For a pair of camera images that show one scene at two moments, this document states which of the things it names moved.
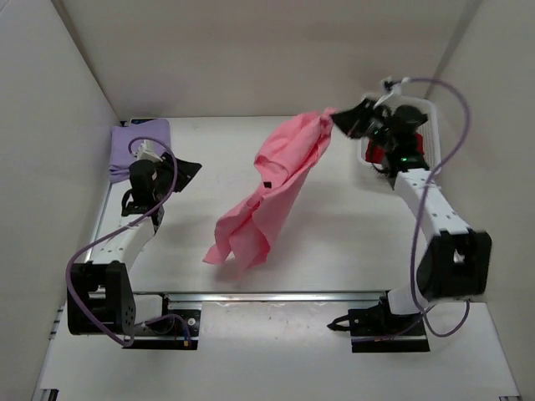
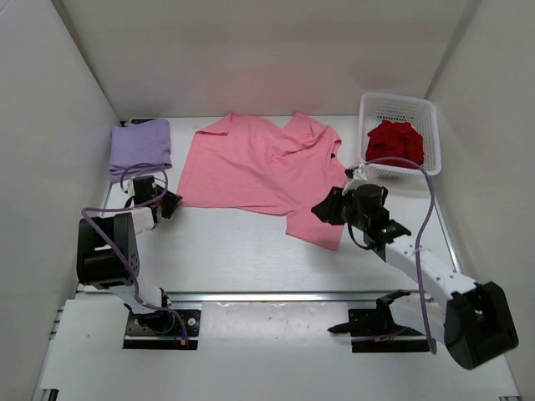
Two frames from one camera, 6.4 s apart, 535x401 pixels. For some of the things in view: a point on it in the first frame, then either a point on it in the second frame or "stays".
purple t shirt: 125,140 stays
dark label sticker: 136,121 stays
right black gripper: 355,122 to 329,210
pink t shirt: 249,230 to 260,166
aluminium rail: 274,296 stays
